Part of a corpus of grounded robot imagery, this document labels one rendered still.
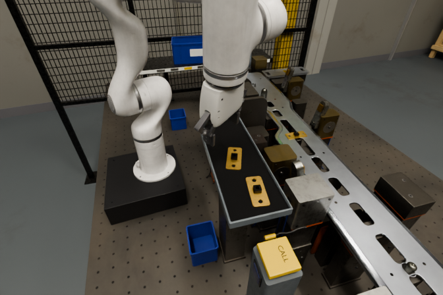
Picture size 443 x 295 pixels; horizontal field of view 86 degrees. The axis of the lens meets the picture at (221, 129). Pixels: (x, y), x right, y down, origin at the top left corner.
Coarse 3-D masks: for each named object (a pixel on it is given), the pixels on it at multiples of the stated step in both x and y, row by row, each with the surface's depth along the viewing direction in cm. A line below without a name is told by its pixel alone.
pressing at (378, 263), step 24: (288, 120) 106; (288, 144) 92; (312, 144) 92; (312, 168) 82; (336, 168) 82; (336, 192) 73; (360, 192) 73; (336, 216) 67; (384, 216) 67; (360, 240) 61; (408, 240) 61; (360, 264) 57; (384, 264) 56; (432, 264) 56; (408, 288) 52; (432, 288) 52
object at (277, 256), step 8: (272, 240) 44; (280, 240) 44; (264, 248) 43; (272, 248) 43; (280, 248) 43; (288, 248) 43; (264, 256) 42; (272, 256) 42; (280, 256) 42; (288, 256) 42; (264, 264) 41; (272, 264) 41; (280, 264) 41; (288, 264) 41; (296, 264) 41; (272, 272) 40; (280, 272) 40; (288, 272) 40
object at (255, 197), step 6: (246, 180) 56; (258, 180) 56; (252, 186) 55; (258, 186) 53; (252, 192) 53; (258, 192) 53; (264, 192) 53; (252, 198) 52; (258, 198) 52; (264, 198) 52; (252, 204) 51; (258, 204) 51; (264, 204) 51
